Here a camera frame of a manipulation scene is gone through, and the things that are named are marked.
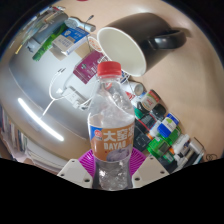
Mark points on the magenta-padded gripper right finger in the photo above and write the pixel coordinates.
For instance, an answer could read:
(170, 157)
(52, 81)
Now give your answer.
(150, 170)

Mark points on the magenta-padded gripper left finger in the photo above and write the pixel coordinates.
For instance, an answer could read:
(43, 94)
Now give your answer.
(76, 171)

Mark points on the clear bottle with red cap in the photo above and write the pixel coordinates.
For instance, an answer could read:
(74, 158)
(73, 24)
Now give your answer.
(111, 143)

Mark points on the green lidded plastic jar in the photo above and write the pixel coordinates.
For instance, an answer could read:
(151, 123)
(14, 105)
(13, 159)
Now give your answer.
(158, 145)

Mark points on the white pill bottle blue label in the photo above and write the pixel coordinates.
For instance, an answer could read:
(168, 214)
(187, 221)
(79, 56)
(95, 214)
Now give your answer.
(168, 124)

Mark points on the white LED light bar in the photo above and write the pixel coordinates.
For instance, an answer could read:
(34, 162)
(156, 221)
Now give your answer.
(40, 121)

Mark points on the maroon pouch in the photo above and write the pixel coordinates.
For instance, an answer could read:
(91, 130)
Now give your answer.
(88, 66)

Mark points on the black mug with white inside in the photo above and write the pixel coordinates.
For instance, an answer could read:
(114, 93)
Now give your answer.
(123, 50)

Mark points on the blue and white carton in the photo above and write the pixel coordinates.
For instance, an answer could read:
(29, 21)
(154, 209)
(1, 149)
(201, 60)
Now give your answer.
(71, 40)

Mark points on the grey shaker bottle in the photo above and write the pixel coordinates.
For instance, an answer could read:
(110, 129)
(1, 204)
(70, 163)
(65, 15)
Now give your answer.
(43, 35)

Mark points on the white wall power outlet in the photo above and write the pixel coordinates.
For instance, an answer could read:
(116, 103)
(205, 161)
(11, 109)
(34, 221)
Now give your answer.
(74, 96)

